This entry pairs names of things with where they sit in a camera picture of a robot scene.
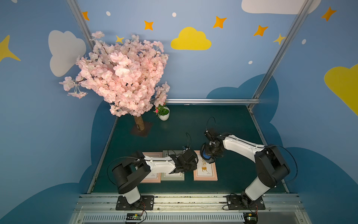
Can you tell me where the blue black-edged cloth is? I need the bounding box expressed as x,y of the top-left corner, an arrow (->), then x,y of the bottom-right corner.
200,143 -> 216,164

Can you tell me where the grey-green picture frame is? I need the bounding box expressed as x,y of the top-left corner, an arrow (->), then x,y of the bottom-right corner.
161,150 -> 185,182

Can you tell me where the pink picture frame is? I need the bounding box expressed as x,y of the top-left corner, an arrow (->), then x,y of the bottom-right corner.
194,150 -> 218,181
141,152 -> 162,183

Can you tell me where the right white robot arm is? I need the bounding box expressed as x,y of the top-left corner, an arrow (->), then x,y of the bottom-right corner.
200,128 -> 291,205

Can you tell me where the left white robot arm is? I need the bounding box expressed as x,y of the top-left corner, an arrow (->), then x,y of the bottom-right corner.
112,148 -> 199,205

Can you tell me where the white pot with plant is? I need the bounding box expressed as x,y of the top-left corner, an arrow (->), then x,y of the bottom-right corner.
153,105 -> 170,121

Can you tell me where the pink blossom artificial tree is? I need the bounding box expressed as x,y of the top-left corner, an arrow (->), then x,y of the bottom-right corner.
60,31 -> 170,135

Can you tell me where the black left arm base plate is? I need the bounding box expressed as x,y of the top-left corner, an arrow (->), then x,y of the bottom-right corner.
115,195 -> 155,211

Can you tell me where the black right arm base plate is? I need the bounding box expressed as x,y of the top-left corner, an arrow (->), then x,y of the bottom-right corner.
225,194 -> 266,211

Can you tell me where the aluminium mounting rail front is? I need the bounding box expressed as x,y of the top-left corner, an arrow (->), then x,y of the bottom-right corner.
69,193 -> 311,224

